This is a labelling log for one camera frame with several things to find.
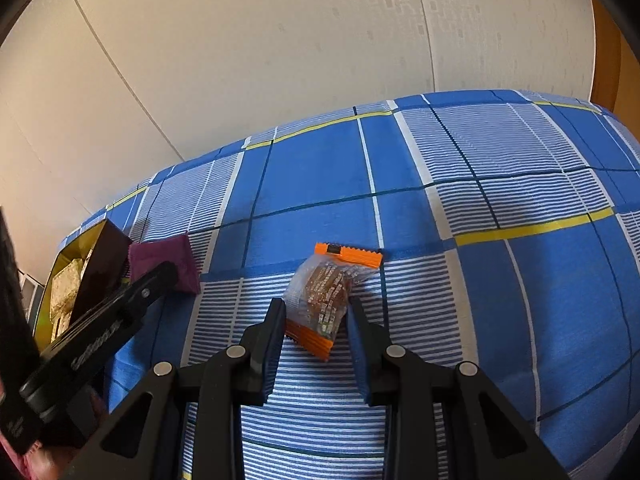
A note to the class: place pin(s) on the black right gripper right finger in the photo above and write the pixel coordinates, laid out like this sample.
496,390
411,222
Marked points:
442,422

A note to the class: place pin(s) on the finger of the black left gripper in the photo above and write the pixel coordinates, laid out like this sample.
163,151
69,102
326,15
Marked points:
104,329

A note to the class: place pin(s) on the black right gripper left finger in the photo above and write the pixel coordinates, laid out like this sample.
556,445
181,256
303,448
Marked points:
142,438

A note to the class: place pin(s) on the orange-ended clear candy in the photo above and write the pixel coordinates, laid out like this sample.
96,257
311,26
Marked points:
316,299

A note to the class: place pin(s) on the rice cracker clear pack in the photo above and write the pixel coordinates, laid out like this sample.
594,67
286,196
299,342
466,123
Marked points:
64,291

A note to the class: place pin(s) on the gold tin box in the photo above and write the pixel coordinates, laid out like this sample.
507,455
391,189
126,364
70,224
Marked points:
104,247

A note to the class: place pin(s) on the red ruffled fabric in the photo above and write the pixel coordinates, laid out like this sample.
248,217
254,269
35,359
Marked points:
37,464

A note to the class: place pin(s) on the blue plaid tablecloth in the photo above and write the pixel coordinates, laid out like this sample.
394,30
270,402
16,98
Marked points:
509,227

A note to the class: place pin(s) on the wooden door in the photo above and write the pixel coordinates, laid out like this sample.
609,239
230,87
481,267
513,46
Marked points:
616,80

